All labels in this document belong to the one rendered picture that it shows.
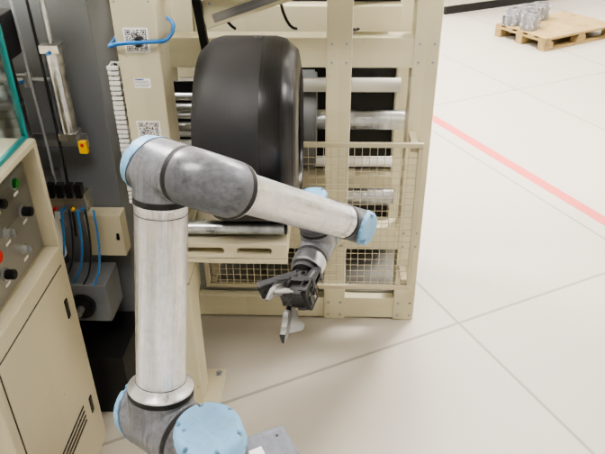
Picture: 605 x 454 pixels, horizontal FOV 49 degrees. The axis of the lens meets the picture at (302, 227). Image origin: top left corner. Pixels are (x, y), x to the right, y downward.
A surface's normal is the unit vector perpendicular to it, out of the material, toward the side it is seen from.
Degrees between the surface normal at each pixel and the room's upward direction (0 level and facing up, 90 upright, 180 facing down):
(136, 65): 90
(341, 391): 0
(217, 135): 69
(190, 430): 3
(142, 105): 90
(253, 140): 73
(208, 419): 3
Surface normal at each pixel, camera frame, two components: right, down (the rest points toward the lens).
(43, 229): -0.04, 0.53
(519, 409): -0.01, -0.85
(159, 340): 0.15, 0.36
